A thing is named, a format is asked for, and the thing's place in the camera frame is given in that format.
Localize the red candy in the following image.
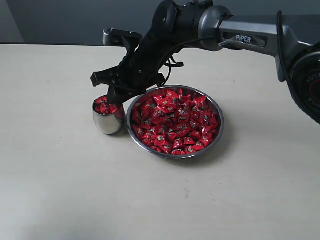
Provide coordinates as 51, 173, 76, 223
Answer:
171, 148, 186, 155
93, 103, 121, 115
193, 95, 208, 111
166, 89, 179, 99

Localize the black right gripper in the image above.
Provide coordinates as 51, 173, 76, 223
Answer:
90, 29, 179, 104

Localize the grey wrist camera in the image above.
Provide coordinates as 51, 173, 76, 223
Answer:
102, 28, 143, 48

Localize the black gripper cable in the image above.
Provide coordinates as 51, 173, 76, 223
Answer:
157, 37, 221, 88

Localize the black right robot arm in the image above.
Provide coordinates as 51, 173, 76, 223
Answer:
90, 0, 320, 122

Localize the red wrapped candy top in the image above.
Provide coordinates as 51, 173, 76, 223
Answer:
166, 89, 179, 99

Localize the red wrapped candy front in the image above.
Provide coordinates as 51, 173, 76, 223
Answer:
171, 148, 186, 155

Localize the stainless steel cup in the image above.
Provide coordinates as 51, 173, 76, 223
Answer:
92, 102, 126, 135

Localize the metal bowl of red candies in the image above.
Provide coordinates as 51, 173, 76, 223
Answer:
126, 85, 225, 160

